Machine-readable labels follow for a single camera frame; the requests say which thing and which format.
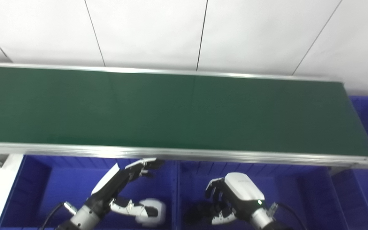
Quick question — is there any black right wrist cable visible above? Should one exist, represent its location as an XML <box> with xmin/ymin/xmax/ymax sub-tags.
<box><xmin>266</xmin><ymin>202</ymin><xmax>308</xmax><ymax>230</ymax></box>

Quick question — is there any green conveyor belt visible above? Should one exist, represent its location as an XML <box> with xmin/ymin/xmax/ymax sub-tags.
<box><xmin>0</xmin><ymin>63</ymin><xmax>368</xmax><ymax>170</ymax></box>

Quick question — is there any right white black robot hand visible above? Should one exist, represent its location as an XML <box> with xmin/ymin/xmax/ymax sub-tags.
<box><xmin>204</xmin><ymin>172</ymin><xmax>266</xmax><ymax>226</ymax></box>

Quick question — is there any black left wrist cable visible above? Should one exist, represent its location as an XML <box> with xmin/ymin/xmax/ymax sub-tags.
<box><xmin>40</xmin><ymin>202</ymin><xmax>78</xmax><ymax>230</ymax></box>

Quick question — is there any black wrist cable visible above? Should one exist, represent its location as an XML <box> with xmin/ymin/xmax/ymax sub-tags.
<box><xmin>266</xmin><ymin>202</ymin><xmax>308</xmax><ymax>230</ymax></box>
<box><xmin>40</xmin><ymin>202</ymin><xmax>78</xmax><ymax>230</ymax></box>

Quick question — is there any white round plastic part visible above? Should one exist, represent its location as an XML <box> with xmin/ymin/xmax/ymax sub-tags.
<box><xmin>135</xmin><ymin>198</ymin><xmax>167</xmax><ymax>227</ymax></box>

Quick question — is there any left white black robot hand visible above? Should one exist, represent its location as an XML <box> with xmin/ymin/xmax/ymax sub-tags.
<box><xmin>90</xmin><ymin>157</ymin><xmax>165</xmax><ymax>218</ymax></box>

